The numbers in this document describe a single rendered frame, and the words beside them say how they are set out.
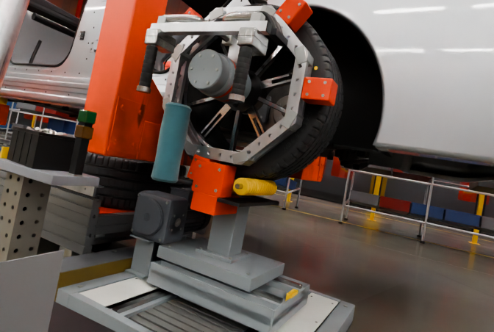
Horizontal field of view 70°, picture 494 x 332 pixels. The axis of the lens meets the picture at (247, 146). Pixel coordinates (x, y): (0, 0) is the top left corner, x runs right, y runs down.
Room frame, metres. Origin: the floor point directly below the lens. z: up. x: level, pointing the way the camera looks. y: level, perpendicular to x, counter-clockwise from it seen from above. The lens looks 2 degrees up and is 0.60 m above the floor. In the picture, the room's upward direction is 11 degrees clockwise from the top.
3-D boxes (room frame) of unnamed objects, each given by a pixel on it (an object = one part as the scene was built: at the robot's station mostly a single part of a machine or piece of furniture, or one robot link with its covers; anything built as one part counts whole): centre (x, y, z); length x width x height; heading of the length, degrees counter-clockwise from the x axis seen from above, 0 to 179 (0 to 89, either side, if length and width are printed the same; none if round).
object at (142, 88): (1.10, 0.35, 0.83); 0.04 x 0.04 x 0.16
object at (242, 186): (1.26, -0.06, 0.51); 0.29 x 0.06 x 0.06; 152
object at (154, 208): (1.53, 0.22, 0.26); 0.42 x 0.18 x 0.35; 152
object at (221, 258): (1.38, 0.01, 0.32); 0.40 x 0.30 x 0.28; 62
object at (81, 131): (1.12, 0.52, 0.59); 0.04 x 0.04 x 0.04; 62
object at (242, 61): (0.94, 0.05, 0.83); 0.04 x 0.04 x 0.16
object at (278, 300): (1.36, -0.04, 0.13); 0.50 x 0.36 x 0.10; 62
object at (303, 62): (1.23, 0.09, 0.85); 0.54 x 0.07 x 0.54; 62
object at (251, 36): (0.97, 0.04, 0.93); 0.09 x 0.05 x 0.05; 152
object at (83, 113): (1.12, 0.52, 0.64); 0.04 x 0.04 x 0.04; 62
